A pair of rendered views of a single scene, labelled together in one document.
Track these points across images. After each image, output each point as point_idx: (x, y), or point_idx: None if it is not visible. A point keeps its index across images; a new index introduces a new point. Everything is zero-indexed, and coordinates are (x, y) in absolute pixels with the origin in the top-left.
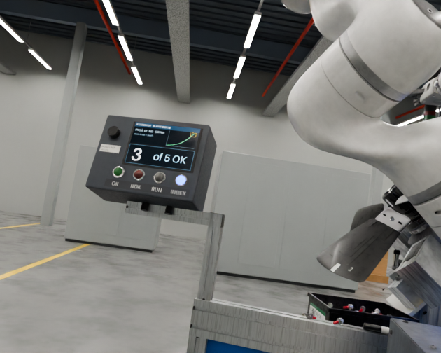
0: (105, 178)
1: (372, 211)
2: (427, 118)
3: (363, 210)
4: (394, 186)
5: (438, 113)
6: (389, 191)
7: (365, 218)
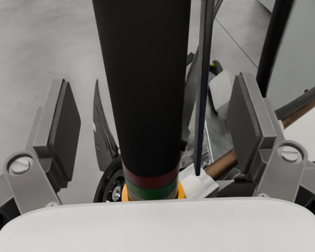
0: None
1: (106, 135)
2: (136, 193)
3: (99, 106)
4: (116, 174)
5: (194, 143)
6: (106, 191)
7: (101, 130)
